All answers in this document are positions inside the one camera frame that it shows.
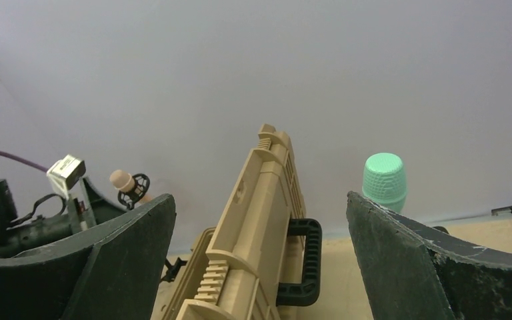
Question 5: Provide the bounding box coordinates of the green microphone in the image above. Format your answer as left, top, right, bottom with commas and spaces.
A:
362, 153, 407, 213

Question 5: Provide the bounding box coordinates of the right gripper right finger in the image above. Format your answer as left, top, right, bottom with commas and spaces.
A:
346, 191, 512, 319

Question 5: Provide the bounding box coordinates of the black toolbox latch rear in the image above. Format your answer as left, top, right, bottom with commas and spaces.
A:
160, 257, 187, 283

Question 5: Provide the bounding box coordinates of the pink microphone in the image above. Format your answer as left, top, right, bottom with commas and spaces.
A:
109, 169, 152, 210

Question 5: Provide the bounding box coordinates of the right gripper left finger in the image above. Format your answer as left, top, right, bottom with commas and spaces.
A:
0, 194, 176, 319

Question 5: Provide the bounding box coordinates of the black tripod mic stand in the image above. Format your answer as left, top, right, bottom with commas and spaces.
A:
117, 173, 150, 211

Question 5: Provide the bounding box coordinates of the tan plastic toolbox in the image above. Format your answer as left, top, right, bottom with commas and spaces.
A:
151, 124, 323, 319

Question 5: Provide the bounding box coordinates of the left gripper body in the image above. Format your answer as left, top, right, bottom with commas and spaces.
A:
66, 177, 126, 234

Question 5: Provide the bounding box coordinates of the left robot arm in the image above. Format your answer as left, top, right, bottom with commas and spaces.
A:
0, 177, 127, 258

